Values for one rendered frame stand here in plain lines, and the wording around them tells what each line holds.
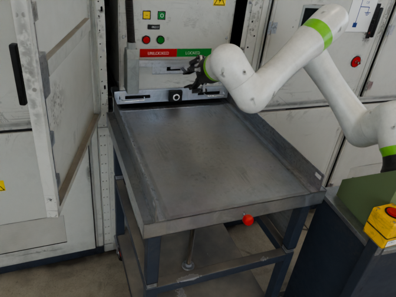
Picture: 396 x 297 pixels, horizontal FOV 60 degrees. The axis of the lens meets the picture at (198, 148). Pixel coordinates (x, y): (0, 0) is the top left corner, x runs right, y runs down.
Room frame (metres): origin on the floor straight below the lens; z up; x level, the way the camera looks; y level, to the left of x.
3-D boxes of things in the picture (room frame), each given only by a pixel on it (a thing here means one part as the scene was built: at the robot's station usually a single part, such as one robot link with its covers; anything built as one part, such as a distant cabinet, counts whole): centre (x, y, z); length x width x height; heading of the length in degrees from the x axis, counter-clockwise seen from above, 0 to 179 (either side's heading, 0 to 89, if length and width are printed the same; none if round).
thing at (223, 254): (1.11, -0.02, 0.46); 0.64 x 0.58 x 0.66; 24
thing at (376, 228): (0.79, -0.59, 0.85); 0.08 x 0.08 x 0.10; 24
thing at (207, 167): (1.11, -0.02, 0.82); 0.68 x 0.62 x 0.06; 24
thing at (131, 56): (1.31, 0.30, 1.04); 0.08 x 0.05 x 0.17; 24
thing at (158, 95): (1.47, 0.14, 0.89); 0.54 x 0.05 x 0.06; 114
